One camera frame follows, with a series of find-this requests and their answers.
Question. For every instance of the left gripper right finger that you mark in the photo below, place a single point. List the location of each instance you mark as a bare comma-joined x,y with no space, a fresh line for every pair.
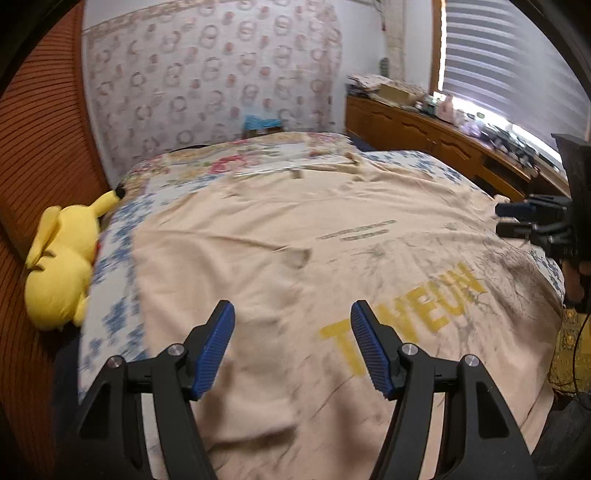
480,437

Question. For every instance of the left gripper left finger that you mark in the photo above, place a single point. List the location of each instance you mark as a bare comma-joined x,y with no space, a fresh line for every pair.
108,436

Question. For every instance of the beige printed t-shirt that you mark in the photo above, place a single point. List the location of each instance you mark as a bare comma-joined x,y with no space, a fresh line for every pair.
292,251

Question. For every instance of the person's right hand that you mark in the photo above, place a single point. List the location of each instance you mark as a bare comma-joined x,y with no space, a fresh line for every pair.
576,292

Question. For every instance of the pink bottle on cabinet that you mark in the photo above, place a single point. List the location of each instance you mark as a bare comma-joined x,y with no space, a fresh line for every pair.
445,110

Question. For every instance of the zebra roller window blind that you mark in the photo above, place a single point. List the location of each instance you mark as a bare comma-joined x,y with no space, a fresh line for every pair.
498,59

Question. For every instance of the yellow Pikachu plush toy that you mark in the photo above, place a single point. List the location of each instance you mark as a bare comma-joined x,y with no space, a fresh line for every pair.
60,261

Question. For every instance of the wooden sideboard cabinet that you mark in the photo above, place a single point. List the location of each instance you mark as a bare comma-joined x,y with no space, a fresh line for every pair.
386,127

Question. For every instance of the cardboard box on cabinet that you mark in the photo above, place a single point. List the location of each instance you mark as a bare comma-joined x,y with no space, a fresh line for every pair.
400,94

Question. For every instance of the folded patterned cloth stack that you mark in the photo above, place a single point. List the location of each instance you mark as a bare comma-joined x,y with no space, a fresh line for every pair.
369,82

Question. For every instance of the cream side window curtain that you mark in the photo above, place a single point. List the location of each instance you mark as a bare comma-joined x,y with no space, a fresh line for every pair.
393,14

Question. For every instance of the rose pattern fleece blanket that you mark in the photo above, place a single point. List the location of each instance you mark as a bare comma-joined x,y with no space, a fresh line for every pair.
240,159

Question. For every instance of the brown louvered wardrobe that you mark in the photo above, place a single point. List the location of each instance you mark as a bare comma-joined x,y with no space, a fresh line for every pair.
48,157

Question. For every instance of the blue item on box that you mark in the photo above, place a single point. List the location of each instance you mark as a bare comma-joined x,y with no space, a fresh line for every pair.
254,126

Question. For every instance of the circle pattern sheer curtain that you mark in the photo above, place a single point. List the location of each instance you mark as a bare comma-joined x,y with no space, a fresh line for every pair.
186,73

